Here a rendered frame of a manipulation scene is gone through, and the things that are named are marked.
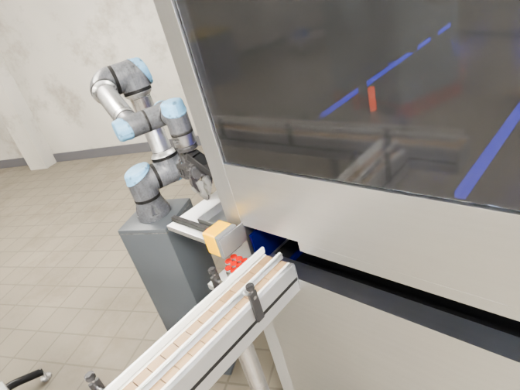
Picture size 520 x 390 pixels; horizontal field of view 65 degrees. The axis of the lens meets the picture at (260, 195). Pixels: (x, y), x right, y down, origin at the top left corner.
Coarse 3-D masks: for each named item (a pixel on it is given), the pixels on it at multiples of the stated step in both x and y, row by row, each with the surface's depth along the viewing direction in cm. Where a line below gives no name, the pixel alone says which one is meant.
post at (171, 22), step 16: (160, 0) 90; (160, 16) 93; (176, 16) 89; (176, 32) 92; (176, 48) 95; (176, 64) 98; (192, 64) 94; (192, 80) 97; (192, 96) 100; (192, 112) 104; (208, 112) 100; (208, 128) 103; (208, 144) 106; (208, 160) 110; (224, 160) 107; (224, 176) 109; (224, 192) 113; (224, 208) 117; (272, 336) 140; (272, 352) 146; (288, 384) 152
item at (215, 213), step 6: (216, 204) 151; (210, 210) 150; (216, 210) 152; (222, 210) 153; (204, 216) 148; (210, 216) 150; (216, 216) 151; (222, 216) 150; (198, 222) 147; (204, 222) 144; (210, 222) 141
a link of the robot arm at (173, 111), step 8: (160, 104) 129; (168, 104) 126; (176, 104) 127; (184, 104) 130; (168, 112) 127; (176, 112) 127; (184, 112) 129; (168, 120) 129; (176, 120) 128; (184, 120) 129; (168, 128) 132; (176, 128) 129; (184, 128) 130; (192, 128) 133; (176, 136) 131
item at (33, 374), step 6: (30, 372) 216; (36, 372) 217; (42, 372) 218; (48, 372) 224; (18, 378) 211; (24, 378) 212; (30, 378) 214; (42, 378) 221; (48, 378) 220; (6, 384) 208; (12, 384) 208; (18, 384) 210
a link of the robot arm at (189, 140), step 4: (192, 132) 133; (184, 136) 131; (188, 136) 132; (192, 136) 133; (176, 140) 132; (180, 140) 131; (184, 140) 132; (188, 140) 132; (192, 140) 133; (196, 140) 135; (176, 144) 133; (180, 144) 132; (184, 144) 132; (188, 144) 132; (192, 144) 133; (180, 148) 133; (184, 148) 133
